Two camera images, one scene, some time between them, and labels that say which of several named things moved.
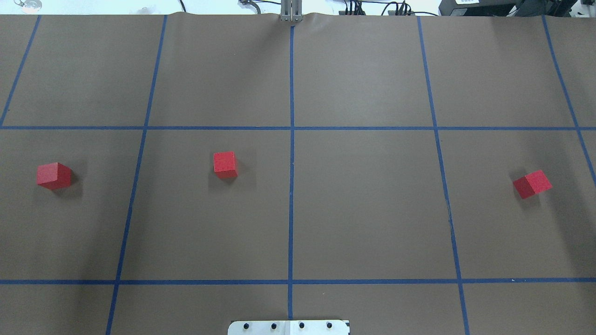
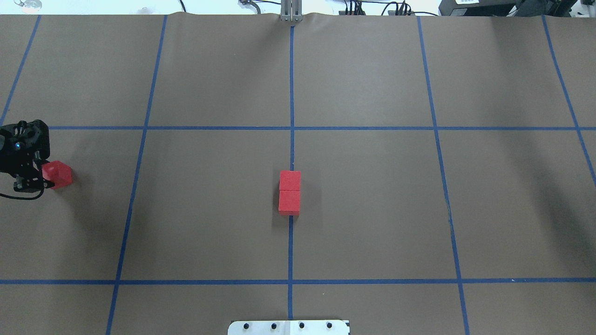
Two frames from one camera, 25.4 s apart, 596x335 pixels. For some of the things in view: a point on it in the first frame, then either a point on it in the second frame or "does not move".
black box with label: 477,8 does not move
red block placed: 532,184 → 290,180
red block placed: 54,176 does not move
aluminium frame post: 291,11 does not move
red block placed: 225,164 → 289,202
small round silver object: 29,5 does not move
